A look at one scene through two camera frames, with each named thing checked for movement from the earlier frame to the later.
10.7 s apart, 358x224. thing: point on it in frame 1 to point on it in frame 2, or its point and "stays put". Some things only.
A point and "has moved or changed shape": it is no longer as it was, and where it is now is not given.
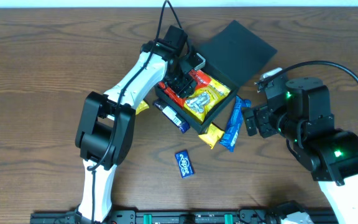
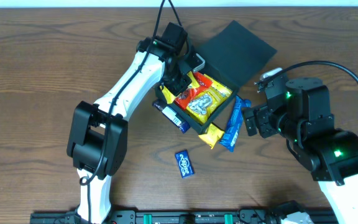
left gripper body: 181,83 stays put
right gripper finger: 250,121 stays put
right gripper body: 268,123 stays put
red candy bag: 197,78 has moved or changed shape
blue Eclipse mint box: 184,164 stays put
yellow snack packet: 142,107 to 169,98
